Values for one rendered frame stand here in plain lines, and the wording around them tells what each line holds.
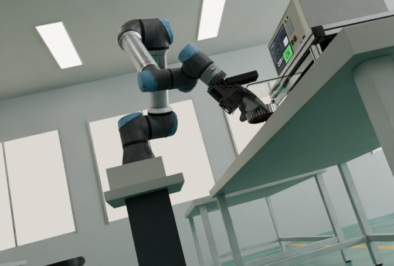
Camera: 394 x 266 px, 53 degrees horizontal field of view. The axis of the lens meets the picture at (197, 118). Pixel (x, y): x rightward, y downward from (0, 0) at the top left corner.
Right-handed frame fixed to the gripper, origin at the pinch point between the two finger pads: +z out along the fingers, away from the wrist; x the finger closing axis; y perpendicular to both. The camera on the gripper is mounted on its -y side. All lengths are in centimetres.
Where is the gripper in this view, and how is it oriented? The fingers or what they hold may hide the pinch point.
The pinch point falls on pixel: (264, 115)
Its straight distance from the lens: 134.9
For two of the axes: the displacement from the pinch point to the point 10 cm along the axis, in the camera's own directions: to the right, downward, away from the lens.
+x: 0.8, -2.8, -9.6
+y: -6.9, 6.8, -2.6
